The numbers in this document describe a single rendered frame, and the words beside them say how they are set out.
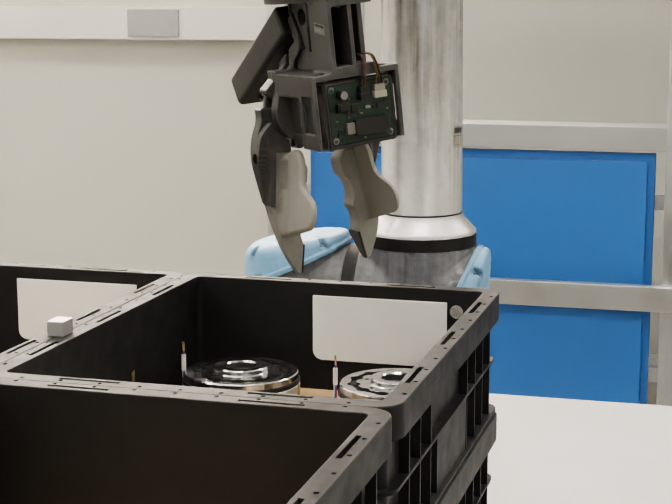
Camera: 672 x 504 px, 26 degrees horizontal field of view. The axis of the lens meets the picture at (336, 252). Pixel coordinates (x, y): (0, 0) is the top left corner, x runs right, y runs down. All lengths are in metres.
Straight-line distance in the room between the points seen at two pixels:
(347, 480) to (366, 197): 0.34
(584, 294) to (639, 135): 0.34
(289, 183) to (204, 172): 3.04
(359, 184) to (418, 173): 0.41
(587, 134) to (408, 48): 1.51
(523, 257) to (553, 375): 0.26
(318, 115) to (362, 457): 0.27
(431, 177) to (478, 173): 1.51
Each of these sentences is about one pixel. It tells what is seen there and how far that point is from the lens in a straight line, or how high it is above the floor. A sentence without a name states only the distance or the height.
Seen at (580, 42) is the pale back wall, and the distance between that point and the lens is 3.85.
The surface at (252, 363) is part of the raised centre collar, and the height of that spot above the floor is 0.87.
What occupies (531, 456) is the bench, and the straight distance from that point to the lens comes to 1.60.
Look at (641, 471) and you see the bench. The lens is 1.57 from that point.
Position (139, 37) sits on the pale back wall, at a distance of 4.10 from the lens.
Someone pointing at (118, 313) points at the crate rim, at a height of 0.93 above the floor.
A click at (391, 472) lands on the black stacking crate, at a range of 0.97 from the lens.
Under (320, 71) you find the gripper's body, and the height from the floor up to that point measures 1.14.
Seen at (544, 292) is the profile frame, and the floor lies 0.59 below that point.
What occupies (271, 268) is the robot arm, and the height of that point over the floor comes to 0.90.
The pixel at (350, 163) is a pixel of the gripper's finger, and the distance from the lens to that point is 1.10.
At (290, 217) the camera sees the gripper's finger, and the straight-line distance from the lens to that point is 1.07.
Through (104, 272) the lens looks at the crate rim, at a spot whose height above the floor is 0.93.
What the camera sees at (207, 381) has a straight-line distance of 1.26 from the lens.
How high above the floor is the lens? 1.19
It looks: 10 degrees down
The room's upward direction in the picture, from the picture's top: straight up
